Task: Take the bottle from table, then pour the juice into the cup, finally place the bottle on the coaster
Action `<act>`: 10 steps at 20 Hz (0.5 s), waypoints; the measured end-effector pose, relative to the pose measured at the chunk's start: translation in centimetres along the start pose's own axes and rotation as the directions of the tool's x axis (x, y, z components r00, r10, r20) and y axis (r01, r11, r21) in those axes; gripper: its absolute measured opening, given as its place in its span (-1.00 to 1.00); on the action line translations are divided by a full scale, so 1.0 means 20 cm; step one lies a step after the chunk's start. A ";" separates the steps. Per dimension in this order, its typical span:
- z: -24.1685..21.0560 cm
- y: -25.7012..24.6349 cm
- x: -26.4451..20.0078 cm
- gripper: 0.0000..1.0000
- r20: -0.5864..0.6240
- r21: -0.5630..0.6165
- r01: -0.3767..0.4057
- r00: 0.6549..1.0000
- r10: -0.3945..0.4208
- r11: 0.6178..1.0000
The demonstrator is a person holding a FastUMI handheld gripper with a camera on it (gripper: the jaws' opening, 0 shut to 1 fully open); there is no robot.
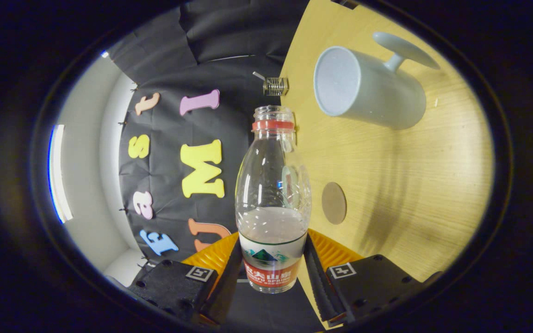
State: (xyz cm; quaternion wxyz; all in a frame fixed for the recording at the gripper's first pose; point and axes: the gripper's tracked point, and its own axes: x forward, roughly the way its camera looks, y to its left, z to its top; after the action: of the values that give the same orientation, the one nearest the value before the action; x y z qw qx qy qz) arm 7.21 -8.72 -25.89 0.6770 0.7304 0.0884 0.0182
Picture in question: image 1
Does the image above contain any round brown coaster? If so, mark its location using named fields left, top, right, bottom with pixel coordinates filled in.
left=321, top=182, right=347, bottom=225

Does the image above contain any clear plastic bottle red label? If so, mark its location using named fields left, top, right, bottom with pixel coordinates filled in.
left=235, top=105, right=312, bottom=294

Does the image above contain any light blue cup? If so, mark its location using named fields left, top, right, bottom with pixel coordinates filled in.
left=314, top=31, right=441, bottom=130

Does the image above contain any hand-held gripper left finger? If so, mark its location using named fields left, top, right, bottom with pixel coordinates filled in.
left=128, top=231, right=244, bottom=327

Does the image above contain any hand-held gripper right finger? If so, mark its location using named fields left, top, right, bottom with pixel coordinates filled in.
left=303, top=228, right=443, bottom=324

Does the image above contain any wooden table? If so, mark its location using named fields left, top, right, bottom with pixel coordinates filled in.
left=279, top=0, right=496, bottom=331

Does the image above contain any long ceiling light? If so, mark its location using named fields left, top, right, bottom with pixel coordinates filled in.
left=47, top=124, right=74, bottom=224

